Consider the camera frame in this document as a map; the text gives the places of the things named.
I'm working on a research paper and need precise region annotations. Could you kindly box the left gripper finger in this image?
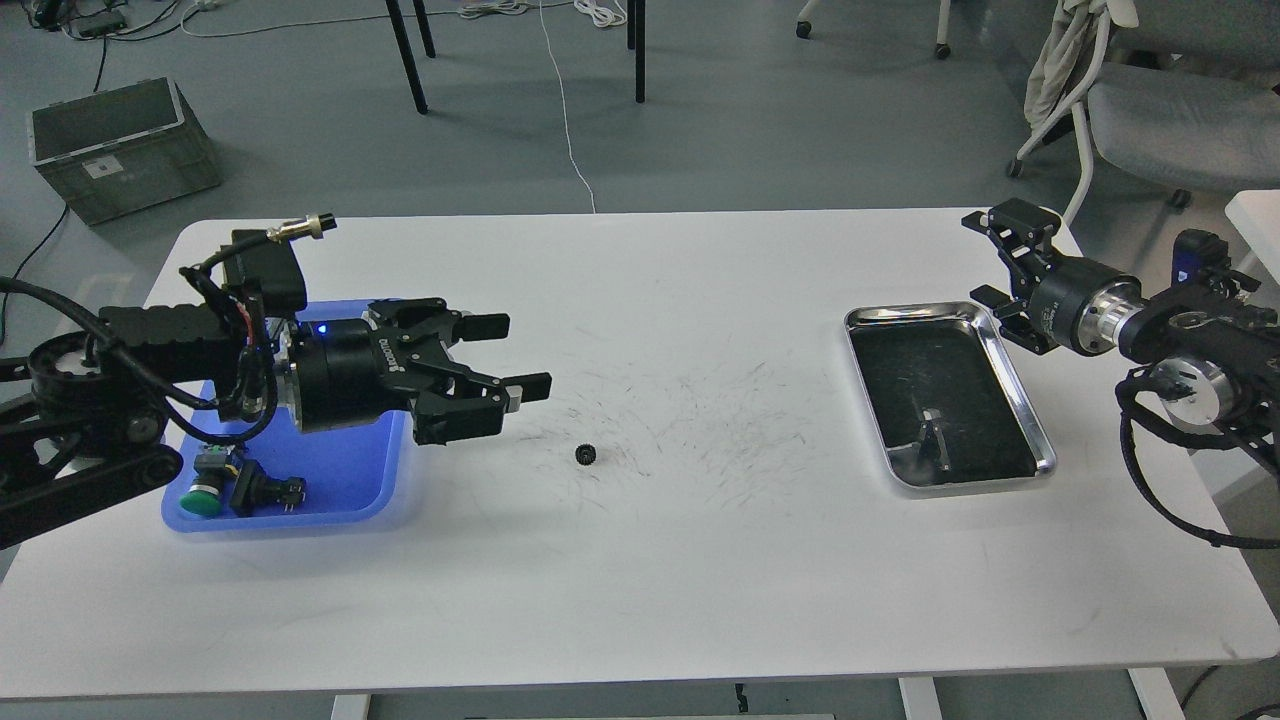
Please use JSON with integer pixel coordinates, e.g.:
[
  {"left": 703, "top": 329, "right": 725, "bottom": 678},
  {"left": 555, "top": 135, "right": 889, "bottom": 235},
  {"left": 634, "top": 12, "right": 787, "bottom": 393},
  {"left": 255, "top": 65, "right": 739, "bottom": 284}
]
[
  {"left": 367, "top": 299, "right": 511, "bottom": 356},
  {"left": 410, "top": 361, "right": 553, "bottom": 445}
]

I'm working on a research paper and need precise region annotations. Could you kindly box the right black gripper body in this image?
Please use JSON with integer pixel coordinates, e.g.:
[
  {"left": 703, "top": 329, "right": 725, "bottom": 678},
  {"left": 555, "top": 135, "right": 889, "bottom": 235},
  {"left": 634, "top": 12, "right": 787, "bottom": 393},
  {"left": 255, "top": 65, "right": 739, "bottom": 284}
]
[{"left": 1025, "top": 251, "right": 1146, "bottom": 357}]

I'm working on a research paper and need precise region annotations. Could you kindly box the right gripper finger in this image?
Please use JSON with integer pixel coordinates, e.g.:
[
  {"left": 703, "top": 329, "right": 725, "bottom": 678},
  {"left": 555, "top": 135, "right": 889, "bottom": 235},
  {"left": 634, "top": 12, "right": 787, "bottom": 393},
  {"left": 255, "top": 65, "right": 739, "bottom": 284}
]
[
  {"left": 961, "top": 199, "right": 1062, "bottom": 286},
  {"left": 969, "top": 284, "right": 1056, "bottom": 355}
]

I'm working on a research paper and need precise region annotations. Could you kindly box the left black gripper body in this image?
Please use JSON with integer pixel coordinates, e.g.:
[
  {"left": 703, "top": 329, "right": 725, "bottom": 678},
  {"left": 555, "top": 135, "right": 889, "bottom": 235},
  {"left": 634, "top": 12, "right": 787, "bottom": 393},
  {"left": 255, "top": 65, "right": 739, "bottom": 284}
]
[{"left": 220, "top": 231, "right": 426, "bottom": 432}]

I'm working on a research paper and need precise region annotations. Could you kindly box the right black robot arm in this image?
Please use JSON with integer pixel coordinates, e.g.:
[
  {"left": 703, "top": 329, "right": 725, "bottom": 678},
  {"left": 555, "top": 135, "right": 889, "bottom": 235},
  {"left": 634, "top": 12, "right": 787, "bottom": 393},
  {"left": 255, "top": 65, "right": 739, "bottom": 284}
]
[{"left": 963, "top": 199, "right": 1279, "bottom": 550}]

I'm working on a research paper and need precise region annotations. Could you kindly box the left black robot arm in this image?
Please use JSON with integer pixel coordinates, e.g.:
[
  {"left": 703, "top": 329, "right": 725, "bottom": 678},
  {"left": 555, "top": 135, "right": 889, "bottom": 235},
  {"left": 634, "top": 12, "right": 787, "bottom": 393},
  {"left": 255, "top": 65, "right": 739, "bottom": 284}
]
[{"left": 3, "top": 214, "right": 552, "bottom": 548}]

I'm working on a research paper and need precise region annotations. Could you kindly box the blue plastic tray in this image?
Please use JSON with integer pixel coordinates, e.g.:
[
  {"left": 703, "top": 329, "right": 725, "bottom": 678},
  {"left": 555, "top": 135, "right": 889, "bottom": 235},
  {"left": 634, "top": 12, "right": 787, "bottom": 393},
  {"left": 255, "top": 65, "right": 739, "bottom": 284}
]
[{"left": 161, "top": 299, "right": 421, "bottom": 534}]

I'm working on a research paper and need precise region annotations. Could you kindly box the silver metal tray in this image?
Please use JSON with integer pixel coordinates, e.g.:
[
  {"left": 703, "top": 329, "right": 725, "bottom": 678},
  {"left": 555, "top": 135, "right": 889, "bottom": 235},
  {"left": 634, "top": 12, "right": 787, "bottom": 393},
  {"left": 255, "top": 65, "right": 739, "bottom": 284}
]
[{"left": 844, "top": 301, "right": 1059, "bottom": 496}]

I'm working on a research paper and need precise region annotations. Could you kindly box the grey office chair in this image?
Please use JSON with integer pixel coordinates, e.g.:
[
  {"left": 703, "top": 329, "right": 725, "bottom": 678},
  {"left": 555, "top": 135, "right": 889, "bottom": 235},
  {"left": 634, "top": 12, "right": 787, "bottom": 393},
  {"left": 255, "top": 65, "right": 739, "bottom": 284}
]
[{"left": 1006, "top": 1, "right": 1277, "bottom": 222}]

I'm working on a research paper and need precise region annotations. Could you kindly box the black table leg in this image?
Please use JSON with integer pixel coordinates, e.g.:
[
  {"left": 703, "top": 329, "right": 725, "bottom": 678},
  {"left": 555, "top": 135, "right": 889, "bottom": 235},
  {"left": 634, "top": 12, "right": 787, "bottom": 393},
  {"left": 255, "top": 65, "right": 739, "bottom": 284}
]
[
  {"left": 385, "top": 0, "right": 436, "bottom": 117},
  {"left": 625, "top": 0, "right": 646, "bottom": 104}
]

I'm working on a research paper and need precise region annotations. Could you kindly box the grey plastic crate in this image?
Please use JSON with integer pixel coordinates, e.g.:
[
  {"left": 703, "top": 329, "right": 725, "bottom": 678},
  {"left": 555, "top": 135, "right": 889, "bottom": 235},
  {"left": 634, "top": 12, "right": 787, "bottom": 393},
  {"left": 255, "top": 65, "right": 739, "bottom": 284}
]
[{"left": 27, "top": 78, "right": 223, "bottom": 225}]

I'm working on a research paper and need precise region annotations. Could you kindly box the black table leg right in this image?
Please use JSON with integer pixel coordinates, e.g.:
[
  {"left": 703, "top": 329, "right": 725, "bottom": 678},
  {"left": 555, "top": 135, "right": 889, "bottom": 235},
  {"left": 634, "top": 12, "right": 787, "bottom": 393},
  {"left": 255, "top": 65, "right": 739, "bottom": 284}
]
[{"left": 625, "top": 0, "right": 646, "bottom": 104}]

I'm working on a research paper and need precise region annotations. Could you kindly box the black switch part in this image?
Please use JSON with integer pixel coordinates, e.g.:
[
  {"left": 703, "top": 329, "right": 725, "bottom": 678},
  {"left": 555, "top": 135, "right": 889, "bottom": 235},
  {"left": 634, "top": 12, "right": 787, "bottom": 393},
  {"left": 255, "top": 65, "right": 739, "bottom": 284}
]
[{"left": 229, "top": 459, "right": 307, "bottom": 518}]

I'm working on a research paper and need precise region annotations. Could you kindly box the green push button switch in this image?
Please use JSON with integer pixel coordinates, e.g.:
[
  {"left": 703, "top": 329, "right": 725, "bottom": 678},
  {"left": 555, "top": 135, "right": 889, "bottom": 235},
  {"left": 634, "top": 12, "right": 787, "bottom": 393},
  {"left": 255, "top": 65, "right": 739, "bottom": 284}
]
[{"left": 178, "top": 445, "right": 244, "bottom": 518}]

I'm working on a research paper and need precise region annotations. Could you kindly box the white floor cable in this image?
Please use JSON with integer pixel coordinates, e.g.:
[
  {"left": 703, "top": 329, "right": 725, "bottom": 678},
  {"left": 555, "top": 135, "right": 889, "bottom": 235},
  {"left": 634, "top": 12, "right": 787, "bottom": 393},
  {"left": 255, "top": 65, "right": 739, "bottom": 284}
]
[{"left": 538, "top": 0, "right": 596, "bottom": 214}]

